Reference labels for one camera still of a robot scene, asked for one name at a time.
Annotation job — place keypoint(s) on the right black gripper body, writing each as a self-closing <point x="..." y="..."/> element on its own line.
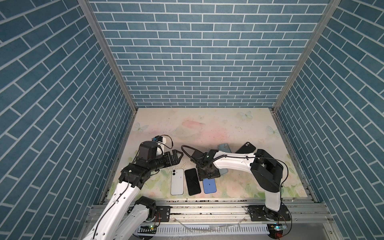
<point x="203" y="173"/>

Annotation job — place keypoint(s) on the black phone screen up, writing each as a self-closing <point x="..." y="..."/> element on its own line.
<point x="192" y="180"/>

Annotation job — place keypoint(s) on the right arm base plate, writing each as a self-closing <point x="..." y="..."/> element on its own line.
<point x="259" y="213"/>

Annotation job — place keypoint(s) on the aluminium front rail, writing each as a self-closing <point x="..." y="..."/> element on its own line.
<point x="303" y="211"/>

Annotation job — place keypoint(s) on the white phone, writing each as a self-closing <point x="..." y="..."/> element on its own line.
<point x="177" y="182"/>

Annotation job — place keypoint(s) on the blue phone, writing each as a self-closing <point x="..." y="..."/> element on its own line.
<point x="209" y="186"/>

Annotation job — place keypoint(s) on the white slotted cable duct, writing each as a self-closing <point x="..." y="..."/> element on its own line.
<point x="202" y="230"/>

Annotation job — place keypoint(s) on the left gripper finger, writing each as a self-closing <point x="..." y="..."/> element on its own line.
<point x="177" y="154"/>
<point x="176" y="162"/>

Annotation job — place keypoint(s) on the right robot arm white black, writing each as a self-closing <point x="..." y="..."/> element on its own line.
<point x="267" y="171"/>

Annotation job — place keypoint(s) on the black phone case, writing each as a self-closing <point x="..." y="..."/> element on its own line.
<point x="247" y="148"/>

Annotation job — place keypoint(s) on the light teal case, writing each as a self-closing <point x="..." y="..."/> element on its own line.
<point x="223" y="171"/>
<point x="224" y="148"/>

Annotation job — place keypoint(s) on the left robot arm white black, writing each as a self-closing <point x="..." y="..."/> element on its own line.
<point x="123" y="213"/>

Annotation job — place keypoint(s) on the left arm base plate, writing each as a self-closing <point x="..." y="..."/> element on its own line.
<point x="161" y="214"/>

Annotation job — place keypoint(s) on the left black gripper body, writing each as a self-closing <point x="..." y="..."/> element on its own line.
<point x="164" y="161"/>

